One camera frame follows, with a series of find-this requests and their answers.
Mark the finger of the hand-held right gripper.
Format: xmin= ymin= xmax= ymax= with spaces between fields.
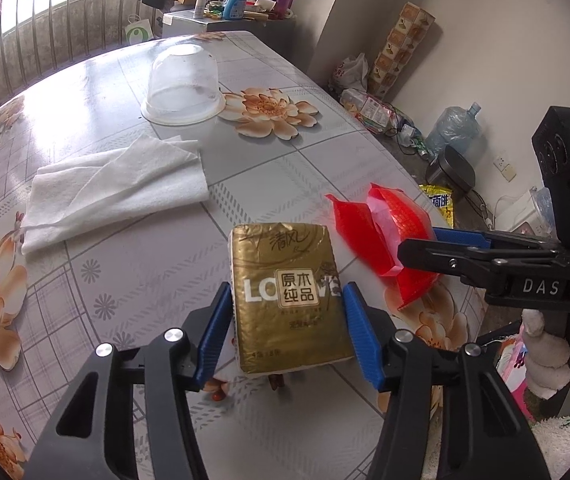
xmin=397 ymin=239 xmax=556 ymax=291
xmin=434 ymin=227 xmax=560 ymax=252

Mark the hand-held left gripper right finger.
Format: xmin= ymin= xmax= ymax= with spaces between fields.
xmin=342 ymin=282 xmax=550 ymax=480

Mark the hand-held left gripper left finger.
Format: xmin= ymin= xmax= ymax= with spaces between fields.
xmin=24 ymin=282 xmax=233 ymax=480

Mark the yellow noodle snack packet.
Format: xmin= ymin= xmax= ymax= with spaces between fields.
xmin=419 ymin=184 xmax=454 ymax=228

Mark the red plastic bag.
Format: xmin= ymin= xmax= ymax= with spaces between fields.
xmin=326 ymin=182 xmax=440 ymax=311

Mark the gold tissue pack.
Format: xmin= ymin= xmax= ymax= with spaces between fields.
xmin=227 ymin=222 xmax=356 ymax=376

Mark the black trash bin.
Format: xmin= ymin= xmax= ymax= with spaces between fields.
xmin=425 ymin=145 xmax=476 ymax=193

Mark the person's right hand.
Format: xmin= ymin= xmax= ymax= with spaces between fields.
xmin=521 ymin=307 xmax=570 ymax=401

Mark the small red round object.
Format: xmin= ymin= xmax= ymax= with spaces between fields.
xmin=205 ymin=379 xmax=230 ymax=403

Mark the white water dispenser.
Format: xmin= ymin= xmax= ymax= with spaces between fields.
xmin=495 ymin=187 xmax=553 ymax=236

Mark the large blue water jug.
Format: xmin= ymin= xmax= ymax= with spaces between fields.
xmin=424 ymin=102 xmax=482 ymax=156

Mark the pink printed bag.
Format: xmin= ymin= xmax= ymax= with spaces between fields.
xmin=496 ymin=335 xmax=536 ymax=421

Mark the pile of packets and bottles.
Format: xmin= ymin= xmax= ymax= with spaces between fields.
xmin=340 ymin=87 xmax=426 ymax=156

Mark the white paper towel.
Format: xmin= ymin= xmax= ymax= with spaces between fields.
xmin=21 ymin=135 xmax=210 ymax=256

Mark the white plastic bag with contents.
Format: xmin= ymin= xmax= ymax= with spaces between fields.
xmin=334 ymin=53 xmax=370 ymax=92

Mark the tall stack of printed cartons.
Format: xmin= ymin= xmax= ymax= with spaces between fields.
xmin=367 ymin=2 xmax=436 ymax=96

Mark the clear plastic bowl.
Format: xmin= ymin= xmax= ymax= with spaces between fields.
xmin=141 ymin=44 xmax=226 ymax=125

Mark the grey cabinet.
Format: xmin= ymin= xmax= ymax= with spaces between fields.
xmin=162 ymin=7 xmax=298 ymax=51

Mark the white paper bag green print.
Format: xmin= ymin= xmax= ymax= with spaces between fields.
xmin=125 ymin=16 xmax=153 ymax=43

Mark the metal window railing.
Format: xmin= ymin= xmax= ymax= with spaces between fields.
xmin=0 ymin=0 xmax=166 ymax=131

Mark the power cable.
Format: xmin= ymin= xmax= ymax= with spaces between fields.
xmin=465 ymin=190 xmax=496 ymax=227

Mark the wall socket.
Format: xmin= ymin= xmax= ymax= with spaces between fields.
xmin=494 ymin=152 xmax=517 ymax=182

